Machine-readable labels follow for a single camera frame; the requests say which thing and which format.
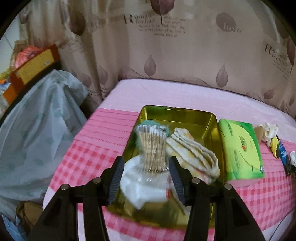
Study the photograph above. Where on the cotton swabs clear bag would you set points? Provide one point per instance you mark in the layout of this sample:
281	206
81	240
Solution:
154	160

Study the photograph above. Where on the blue black sachet packet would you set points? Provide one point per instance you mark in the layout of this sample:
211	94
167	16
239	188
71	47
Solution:
284	157

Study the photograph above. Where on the yellow striped cloth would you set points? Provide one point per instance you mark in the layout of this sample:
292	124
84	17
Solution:
191	155

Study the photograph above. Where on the grey plastic cover sheet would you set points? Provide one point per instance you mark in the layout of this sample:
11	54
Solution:
36	135

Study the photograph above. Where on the beige leaf print curtain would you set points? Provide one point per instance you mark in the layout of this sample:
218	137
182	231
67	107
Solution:
238	46

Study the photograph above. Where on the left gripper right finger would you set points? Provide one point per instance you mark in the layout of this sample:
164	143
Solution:
181	178

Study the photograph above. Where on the white printed wipes packet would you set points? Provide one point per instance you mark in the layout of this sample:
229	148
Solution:
293	158

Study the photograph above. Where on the teal fluffy scrunchie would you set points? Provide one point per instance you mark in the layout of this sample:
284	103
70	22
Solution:
151	134

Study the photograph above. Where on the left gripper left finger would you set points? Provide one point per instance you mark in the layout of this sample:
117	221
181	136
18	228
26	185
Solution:
111	178

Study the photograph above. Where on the gold metal tin box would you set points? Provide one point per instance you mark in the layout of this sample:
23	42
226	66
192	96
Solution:
203	126

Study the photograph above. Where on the yellow plush toy white bow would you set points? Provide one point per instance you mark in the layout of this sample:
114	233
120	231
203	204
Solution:
268	134

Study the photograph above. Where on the red yellow cardboard box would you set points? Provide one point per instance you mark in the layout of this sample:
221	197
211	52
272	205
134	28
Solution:
29	70

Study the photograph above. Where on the green tissue pack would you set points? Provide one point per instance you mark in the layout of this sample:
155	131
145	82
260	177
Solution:
242	154

